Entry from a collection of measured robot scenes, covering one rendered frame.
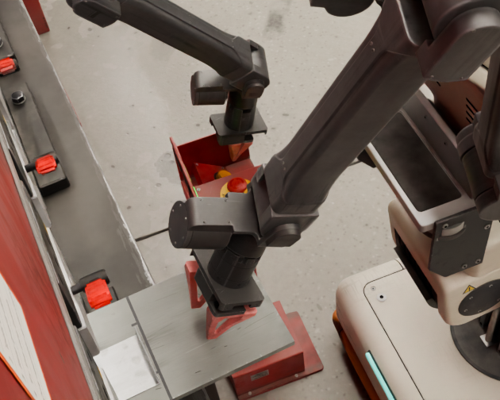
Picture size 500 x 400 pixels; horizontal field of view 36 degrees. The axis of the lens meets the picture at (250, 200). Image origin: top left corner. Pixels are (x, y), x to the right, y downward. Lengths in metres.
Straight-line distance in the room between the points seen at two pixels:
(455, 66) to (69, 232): 0.94
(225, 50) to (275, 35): 1.78
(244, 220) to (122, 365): 0.30
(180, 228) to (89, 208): 0.55
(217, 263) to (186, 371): 0.18
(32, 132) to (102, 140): 1.25
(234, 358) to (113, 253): 0.38
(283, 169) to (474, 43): 0.30
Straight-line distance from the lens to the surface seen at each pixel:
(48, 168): 0.90
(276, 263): 2.35
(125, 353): 1.09
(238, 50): 1.33
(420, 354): 1.88
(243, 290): 0.98
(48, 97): 1.66
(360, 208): 2.46
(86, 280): 0.85
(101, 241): 1.37
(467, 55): 0.59
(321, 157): 0.75
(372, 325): 1.91
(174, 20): 1.23
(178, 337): 1.09
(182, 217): 0.89
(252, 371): 2.04
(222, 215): 0.88
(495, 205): 0.91
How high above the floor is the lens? 1.94
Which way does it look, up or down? 51 degrees down
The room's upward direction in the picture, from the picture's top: 9 degrees counter-clockwise
